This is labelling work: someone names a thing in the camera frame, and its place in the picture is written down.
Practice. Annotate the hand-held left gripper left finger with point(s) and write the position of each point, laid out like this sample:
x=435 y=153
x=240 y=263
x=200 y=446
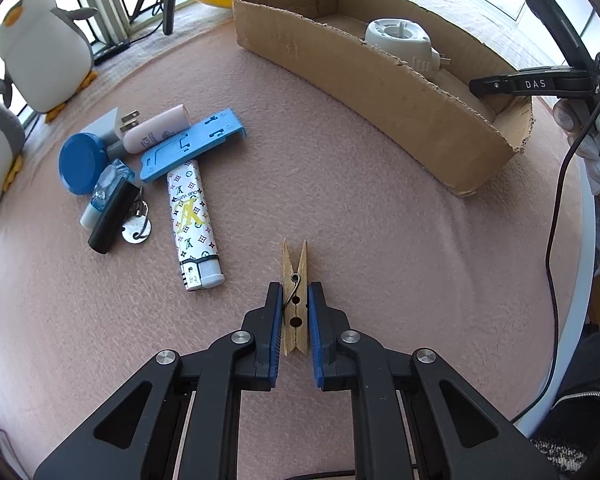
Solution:
x=276 y=330

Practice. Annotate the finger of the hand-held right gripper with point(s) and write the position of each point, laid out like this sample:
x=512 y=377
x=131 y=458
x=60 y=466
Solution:
x=535 y=83
x=550 y=17

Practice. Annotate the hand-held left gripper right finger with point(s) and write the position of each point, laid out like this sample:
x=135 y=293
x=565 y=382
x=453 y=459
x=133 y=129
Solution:
x=316 y=335

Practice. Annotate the wooden clothespin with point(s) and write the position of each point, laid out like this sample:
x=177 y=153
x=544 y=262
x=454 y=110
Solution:
x=295 y=270

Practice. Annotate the white patterned lighter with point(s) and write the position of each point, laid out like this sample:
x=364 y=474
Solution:
x=190 y=210

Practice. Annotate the cardboard box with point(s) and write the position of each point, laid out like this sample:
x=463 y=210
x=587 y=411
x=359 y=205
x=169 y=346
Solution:
x=380 y=85

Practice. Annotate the blue round lid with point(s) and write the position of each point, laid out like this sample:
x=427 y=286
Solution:
x=80 y=162

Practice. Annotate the person's right hand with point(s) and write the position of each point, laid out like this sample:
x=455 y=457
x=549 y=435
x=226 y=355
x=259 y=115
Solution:
x=594 y=152

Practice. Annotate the white woven tablecloth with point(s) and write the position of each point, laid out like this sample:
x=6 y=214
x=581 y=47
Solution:
x=480 y=25

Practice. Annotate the pink blanket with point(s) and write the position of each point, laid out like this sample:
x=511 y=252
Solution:
x=380 y=260

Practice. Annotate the white plug adapter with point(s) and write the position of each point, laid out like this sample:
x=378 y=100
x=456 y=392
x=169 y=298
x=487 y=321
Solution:
x=400 y=40

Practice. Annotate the blue plastic holder plate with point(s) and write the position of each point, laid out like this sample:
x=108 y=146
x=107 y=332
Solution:
x=190 y=145

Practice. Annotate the small clear blue bottle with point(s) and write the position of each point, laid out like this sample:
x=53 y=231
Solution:
x=107 y=185

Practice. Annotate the pink tube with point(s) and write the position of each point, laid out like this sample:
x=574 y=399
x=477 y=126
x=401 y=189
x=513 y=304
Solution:
x=155 y=127

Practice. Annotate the white charger plug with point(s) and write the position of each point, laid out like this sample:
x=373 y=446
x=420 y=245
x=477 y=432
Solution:
x=105 y=125

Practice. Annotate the person's dark jacket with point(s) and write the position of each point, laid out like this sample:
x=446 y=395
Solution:
x=595 y=360

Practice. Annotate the black power strip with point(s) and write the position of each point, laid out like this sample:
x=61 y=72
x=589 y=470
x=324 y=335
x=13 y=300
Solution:
x=111 y=50

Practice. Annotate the white penguin plush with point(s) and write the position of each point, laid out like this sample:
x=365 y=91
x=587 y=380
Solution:
x=45 y=50

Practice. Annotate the white window frame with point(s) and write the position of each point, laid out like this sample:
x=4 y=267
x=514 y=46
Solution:
x=121 y=10

